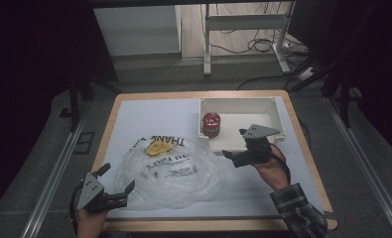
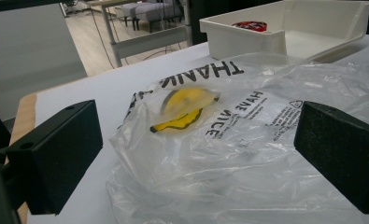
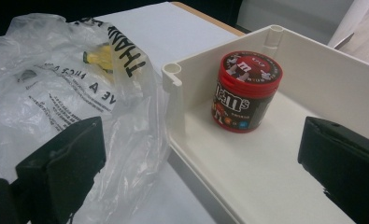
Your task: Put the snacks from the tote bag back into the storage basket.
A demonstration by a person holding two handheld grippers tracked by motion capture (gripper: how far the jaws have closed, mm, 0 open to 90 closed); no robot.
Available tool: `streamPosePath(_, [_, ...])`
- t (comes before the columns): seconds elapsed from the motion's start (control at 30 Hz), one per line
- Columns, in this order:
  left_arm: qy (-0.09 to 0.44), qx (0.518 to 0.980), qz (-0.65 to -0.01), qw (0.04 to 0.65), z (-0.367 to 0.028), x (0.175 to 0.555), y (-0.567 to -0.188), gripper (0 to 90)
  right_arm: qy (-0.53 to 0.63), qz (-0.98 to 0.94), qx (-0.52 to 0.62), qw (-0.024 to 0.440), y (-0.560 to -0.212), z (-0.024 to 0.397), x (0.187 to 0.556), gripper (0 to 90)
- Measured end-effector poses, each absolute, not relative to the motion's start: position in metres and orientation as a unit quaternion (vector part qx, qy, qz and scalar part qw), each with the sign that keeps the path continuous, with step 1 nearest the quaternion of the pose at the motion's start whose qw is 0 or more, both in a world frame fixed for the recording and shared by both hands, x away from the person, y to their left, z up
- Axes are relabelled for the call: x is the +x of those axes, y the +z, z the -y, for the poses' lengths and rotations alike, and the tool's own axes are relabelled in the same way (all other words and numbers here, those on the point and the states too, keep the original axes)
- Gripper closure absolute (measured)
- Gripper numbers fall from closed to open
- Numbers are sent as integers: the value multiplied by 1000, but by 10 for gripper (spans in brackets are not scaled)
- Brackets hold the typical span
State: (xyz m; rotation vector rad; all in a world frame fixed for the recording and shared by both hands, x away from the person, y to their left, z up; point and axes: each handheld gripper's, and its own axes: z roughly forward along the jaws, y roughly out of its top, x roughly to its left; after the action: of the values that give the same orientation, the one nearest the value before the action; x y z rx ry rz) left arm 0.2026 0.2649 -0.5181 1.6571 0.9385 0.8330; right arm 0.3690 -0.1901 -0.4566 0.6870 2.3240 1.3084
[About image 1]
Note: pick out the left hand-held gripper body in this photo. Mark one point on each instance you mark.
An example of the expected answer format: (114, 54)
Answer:
(96, 198)

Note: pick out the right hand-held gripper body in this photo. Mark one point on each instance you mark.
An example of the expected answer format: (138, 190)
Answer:
(254, 150)

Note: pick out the white plastic bin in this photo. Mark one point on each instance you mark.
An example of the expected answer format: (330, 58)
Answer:
(236, 109)

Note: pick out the red can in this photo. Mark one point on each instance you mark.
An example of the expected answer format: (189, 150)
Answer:
(211, 125)

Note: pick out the clear plastic bag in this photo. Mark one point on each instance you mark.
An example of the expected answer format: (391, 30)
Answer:
(170, 188)

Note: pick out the person's left hand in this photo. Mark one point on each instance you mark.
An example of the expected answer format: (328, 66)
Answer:
(91, 224)

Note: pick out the person's right hand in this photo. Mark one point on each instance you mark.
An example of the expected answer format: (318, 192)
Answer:
(273, 170)

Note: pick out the white table mat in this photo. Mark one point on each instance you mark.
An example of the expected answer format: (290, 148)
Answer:
(150, 115)

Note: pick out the black metal stand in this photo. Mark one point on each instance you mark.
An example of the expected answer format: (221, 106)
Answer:
(73, 99)
(344, 95)

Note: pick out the white power strip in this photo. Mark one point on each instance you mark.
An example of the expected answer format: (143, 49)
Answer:
(306, 74)

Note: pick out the white cabinet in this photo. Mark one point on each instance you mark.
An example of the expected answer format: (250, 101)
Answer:
(137, 31)

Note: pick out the aluminium rail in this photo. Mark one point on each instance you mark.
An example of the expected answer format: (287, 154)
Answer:
(51, 185)
(365, 165)

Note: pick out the white metal desk frame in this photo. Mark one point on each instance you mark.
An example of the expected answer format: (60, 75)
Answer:
(243, 22)

